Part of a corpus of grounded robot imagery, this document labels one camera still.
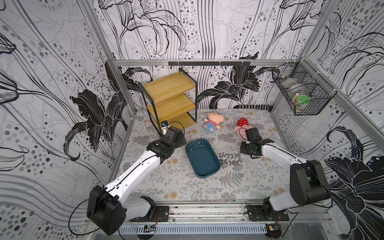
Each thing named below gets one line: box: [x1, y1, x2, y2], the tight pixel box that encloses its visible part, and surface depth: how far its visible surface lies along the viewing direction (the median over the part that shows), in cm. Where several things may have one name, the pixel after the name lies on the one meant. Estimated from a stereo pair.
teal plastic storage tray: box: [185, 138, 221, 179], surface depth 94 cm
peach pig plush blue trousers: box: [203, 112, 225, 133], surface depth 106 cm
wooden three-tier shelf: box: [138, 68, 198, 137], surface depth 94 cm
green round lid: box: [296, 94, 312, 103], surface depth 80 cm
